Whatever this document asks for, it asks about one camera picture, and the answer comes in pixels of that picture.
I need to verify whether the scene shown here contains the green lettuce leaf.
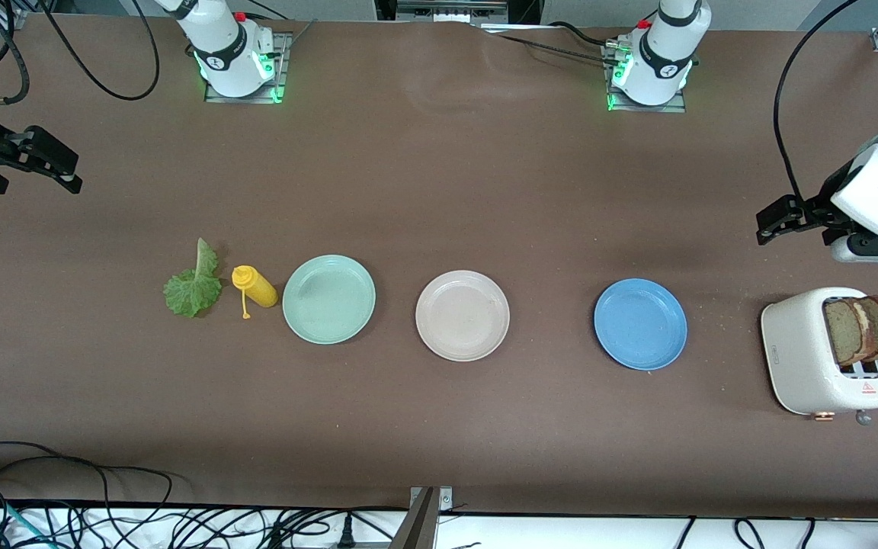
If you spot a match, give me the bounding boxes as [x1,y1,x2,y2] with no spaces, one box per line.
[163,238,223,319]

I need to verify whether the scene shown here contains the yellow squeeze bottle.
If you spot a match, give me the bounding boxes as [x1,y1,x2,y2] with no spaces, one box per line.
[232,265,279,319]

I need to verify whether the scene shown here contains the blue plate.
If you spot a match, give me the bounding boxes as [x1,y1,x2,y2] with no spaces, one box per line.
[594,278,688,372]

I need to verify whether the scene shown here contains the mint green plate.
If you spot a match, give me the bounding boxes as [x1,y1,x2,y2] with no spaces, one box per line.
[282,255,377,345]

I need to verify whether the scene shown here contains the beige plate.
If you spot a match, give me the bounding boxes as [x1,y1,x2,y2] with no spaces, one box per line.
[415,269,511,362]

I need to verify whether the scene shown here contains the white toaster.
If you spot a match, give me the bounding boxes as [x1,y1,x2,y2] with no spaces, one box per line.
[761,287,878,426]

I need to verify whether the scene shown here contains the grey metal rack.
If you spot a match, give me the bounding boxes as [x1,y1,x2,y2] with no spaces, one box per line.
[393,0,512,25]

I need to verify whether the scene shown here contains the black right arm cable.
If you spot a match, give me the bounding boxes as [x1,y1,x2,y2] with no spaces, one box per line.
[39,0,162,101]

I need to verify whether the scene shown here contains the grey base cable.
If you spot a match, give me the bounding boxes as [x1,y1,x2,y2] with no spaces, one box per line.
[245,0,319,43]

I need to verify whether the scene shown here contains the black base cable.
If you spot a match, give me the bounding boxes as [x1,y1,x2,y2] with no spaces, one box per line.
[477,21,638,68]

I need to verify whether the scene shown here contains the teal cable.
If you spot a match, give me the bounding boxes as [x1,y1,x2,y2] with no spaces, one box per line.
[0,496,55,549]

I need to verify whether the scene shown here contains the aluminium table bracket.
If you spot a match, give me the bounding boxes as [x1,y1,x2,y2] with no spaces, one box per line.
[389,486,453,549]

